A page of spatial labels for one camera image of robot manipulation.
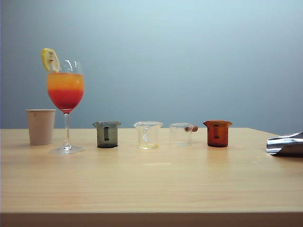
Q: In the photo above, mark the amber glass cup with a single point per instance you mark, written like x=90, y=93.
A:
x=222, y=137

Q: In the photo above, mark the shiny silver metal scoop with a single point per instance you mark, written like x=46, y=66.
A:
x=286, y=144

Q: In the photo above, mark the wine glass with orange-red drink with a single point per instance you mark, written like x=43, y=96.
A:
x=65, y=94

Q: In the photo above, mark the beige paper cup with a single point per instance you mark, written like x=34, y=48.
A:
x=40, y=127

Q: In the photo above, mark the smoked grey glass cup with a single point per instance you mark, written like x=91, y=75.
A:
x=113, y=137

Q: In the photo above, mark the yellow lemon slice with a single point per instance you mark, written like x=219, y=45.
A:
x=49, y=59

